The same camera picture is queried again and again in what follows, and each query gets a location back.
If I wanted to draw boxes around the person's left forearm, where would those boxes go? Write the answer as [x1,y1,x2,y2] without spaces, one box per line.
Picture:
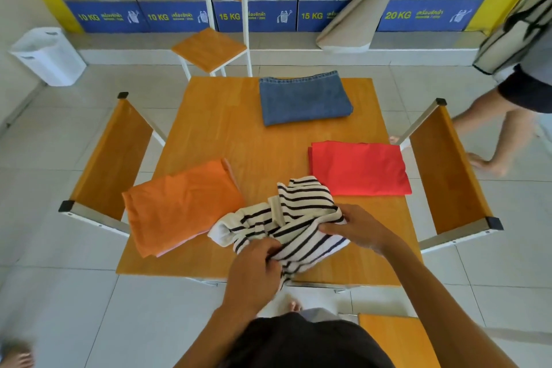
[174,305,265,368]

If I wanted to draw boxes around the person's left hand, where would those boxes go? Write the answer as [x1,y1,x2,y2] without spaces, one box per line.
[222,237,283,317]

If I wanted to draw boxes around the beige ironing board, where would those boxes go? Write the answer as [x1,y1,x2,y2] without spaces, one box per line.
[315,0,401,53]

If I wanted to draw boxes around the black white striped shirt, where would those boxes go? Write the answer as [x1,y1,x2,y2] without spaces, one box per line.
[208,175,349,291]

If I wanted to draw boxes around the person's grey shorts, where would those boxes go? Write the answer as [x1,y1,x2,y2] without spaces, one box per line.
[300,307,342,324]

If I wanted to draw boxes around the red cloth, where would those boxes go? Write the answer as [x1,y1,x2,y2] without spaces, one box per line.
[308,140,413,197]

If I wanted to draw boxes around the white laundry basket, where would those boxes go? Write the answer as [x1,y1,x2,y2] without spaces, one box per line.
[8,26,87,87]

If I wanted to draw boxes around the orange cloth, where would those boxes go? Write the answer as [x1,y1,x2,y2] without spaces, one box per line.
[122,158,246,259]

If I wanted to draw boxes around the person's right hand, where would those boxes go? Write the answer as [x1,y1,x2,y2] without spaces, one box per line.
[318,204,402,258]

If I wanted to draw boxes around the person's black shirt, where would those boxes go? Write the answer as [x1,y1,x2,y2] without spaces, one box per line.
[220,312,396,368]

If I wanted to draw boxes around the blue denim jeans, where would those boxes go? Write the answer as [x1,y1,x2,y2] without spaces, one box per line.
[258,70,354,127]

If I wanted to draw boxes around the person's right forearm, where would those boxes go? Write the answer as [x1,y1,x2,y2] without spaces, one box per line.
[379,236,518,368]

